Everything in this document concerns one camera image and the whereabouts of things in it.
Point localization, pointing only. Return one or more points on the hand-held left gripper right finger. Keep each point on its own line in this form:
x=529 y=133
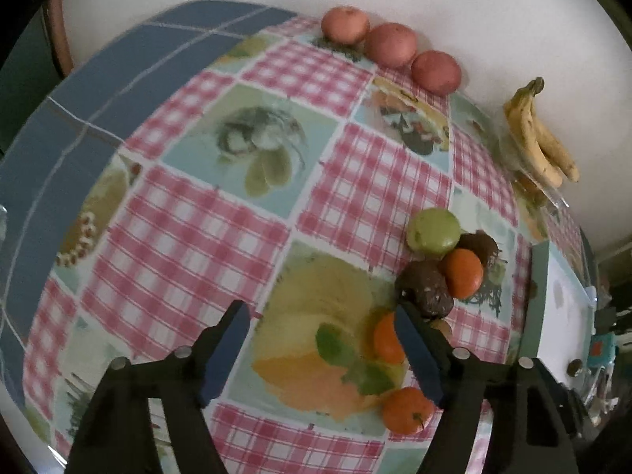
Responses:
x=414 y=350

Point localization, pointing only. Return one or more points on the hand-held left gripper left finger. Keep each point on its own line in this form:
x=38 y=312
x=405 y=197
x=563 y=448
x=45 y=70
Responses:
x=227 y=350

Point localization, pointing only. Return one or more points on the orange tangerine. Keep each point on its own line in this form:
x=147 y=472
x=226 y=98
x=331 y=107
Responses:
x=387 y=340
x=407 y=410
x=461 y=272

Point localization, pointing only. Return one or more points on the dark brown avocado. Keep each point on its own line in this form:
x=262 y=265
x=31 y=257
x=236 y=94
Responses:
x=424 y=289
x=478 y=247

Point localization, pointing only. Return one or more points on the green apple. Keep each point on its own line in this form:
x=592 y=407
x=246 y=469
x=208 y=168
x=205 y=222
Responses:
x=433 y=232

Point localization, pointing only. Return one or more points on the small brown nut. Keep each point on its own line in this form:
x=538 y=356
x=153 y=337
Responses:
x=441 y=327

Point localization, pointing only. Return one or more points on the checkered fruit print tablecloth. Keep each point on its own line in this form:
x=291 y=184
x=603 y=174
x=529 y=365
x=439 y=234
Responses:
x=207 y=237

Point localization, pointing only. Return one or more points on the teal orange box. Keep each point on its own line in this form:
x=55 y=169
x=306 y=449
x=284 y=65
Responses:
x=601 y=350

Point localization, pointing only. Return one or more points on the clear plastic container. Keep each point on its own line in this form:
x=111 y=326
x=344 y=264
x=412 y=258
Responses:
x=508 y=158

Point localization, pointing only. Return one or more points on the yellow banana bunch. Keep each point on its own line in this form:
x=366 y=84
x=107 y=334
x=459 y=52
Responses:
x=531 y=143

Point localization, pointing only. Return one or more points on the red apple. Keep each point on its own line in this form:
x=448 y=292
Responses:
x=391 y=44
x=436 y=72
x=344 y=24

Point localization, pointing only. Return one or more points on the pink door frame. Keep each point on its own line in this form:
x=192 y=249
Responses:
x=60 y=29

